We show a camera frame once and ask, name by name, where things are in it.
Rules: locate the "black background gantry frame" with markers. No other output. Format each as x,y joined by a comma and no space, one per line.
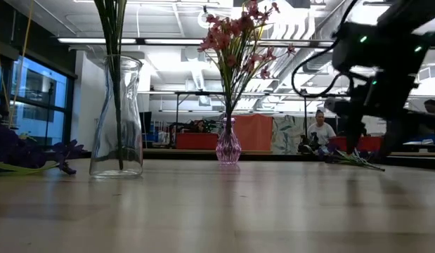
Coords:
189,93

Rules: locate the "black monitor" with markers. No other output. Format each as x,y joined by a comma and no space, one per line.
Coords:
145,123

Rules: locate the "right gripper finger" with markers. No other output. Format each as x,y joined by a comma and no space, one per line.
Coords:
393,138
354,137

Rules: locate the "ceiling light strip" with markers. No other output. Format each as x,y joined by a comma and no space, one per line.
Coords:
175,41
73,40

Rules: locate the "purple artificial flower stem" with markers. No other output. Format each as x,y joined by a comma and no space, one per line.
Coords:
334,156
13,151
113,28

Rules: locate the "floral patterned cloth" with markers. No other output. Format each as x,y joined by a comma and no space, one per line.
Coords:
285,135

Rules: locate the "person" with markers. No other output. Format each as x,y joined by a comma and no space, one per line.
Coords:
431,105
320,131

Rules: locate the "black camera stand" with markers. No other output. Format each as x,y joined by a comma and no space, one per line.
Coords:
51,88

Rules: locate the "silver ventilation duct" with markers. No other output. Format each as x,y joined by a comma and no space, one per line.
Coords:
317,61

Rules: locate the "clear glass vase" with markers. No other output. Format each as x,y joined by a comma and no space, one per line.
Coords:
133,116

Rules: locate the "red storage bin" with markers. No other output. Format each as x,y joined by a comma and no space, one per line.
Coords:
373,143
196,142

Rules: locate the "orange cloth partition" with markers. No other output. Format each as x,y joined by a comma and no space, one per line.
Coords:
254,133

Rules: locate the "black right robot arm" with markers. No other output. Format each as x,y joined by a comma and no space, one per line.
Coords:
386,49

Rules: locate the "large glass window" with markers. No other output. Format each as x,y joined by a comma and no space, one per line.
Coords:
34,119

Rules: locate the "black background robot arm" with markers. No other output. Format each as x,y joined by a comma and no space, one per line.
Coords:
306,145

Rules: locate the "pink glass vase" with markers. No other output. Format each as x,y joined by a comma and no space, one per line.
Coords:
228,147

